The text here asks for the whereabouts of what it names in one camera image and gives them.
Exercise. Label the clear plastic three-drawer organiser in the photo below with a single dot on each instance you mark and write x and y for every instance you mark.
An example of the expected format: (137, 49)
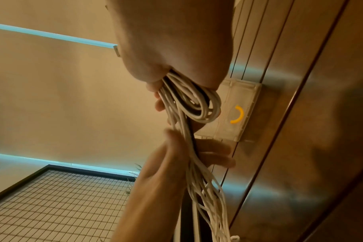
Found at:
(205, 132)

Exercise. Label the person's right hand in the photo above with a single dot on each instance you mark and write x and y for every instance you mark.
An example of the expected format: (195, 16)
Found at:
(175, 35)

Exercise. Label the person's left forearm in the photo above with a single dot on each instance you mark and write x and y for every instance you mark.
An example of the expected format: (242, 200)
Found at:
(145, 212)

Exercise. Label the person's left hand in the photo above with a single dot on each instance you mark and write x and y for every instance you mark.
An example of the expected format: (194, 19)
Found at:
(166, 165)

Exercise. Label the wall light strip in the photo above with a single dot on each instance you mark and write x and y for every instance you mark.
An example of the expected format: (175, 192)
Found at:
(49, 35)
(49, 163)

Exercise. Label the green plants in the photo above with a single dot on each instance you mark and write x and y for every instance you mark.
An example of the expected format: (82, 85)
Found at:
(133, 174)

